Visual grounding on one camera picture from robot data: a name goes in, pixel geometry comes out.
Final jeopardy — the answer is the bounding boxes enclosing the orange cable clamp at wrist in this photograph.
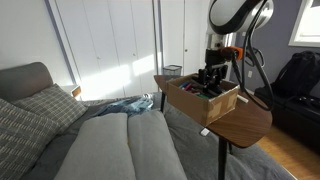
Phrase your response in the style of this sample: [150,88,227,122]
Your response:
[221,46,244,62]

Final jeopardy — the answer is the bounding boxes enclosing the white marker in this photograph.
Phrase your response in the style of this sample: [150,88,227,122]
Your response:
[236,94,250,104]

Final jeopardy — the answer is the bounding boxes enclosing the dark wooden side table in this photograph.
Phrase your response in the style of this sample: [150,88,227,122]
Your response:
[153,73,273,180]

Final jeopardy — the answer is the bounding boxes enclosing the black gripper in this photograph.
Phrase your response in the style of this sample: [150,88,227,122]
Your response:
[197,63,230,95]

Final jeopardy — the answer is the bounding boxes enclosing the black low bench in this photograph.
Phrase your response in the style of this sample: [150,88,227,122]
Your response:
[254,87,320,155]

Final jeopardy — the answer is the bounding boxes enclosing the white closet door with knob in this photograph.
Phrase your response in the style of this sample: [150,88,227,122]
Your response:
[159,0,210,77]

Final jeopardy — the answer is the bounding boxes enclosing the black mesh wastebasket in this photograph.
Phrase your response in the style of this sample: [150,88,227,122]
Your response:
[162,64,183,80]

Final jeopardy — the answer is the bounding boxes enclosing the brown cardboard box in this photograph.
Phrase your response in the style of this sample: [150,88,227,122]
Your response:
[166,73,241,128]

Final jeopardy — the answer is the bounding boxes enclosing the grey upholstered headboard panel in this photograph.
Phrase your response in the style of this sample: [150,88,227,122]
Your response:
[0,61,54,103]

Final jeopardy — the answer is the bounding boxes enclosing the black backpack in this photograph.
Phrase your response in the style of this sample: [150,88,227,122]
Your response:
[265,50,320,101]

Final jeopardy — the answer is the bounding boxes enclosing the white framed window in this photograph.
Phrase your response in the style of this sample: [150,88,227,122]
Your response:
[287,0,320,48]

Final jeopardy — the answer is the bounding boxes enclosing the white wooden nightstand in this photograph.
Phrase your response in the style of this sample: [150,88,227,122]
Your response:
[60,83,83,102]

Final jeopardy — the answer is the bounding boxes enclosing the plaid grey pillow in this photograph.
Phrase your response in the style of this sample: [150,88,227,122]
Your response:
[12,83,90,135]
[0,97,60,180]

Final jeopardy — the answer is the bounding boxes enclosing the red marker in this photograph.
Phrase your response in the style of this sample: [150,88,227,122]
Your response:
[183,83,196,92]

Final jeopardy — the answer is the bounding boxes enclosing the blue jeans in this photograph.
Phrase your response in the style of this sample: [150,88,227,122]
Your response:
[90,94,155,118]

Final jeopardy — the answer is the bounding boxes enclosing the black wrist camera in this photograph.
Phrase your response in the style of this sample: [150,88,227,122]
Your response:
[204,48,232,68]

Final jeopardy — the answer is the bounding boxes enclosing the plain grey pillow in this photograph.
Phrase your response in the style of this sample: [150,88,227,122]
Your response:
[53,112,137,180]
[127,109,188,180]

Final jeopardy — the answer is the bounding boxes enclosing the white bifold closet doors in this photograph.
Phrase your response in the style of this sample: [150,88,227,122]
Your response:
[54,0,158,100]

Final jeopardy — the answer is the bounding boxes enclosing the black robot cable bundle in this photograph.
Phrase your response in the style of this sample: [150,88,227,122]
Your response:
[229,0,275,112]

